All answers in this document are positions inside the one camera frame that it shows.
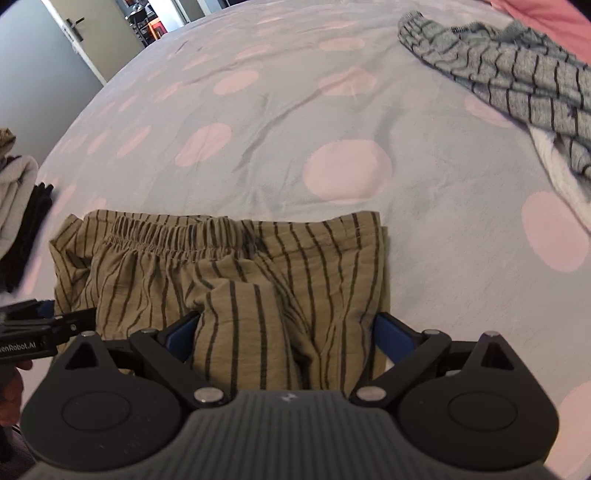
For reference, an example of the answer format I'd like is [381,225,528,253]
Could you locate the grey checked garment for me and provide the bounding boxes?
[398,11,590,179]

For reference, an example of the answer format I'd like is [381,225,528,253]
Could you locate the white knit garment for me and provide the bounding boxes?
[528,125,591,231]

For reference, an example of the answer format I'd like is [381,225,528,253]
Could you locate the cream bedroom door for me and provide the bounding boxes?
[42,0,143,86]

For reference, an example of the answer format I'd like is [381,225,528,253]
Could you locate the grey folded sweater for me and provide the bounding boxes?
[0,156,38,257]

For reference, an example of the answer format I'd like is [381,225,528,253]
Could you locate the olive striped pants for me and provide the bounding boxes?
[50,210,389,394]

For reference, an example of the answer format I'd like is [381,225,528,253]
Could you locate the pink pillow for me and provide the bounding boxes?
[489,0,591,63]

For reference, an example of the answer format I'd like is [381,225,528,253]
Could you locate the olive striped folded top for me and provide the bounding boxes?
[0,128,16,158]

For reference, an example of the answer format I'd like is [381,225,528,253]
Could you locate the person's left hand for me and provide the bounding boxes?
[0,360,33,427]

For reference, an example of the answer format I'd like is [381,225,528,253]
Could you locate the grey pink-dotted bed sheet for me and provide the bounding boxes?
[18,1,590,479]

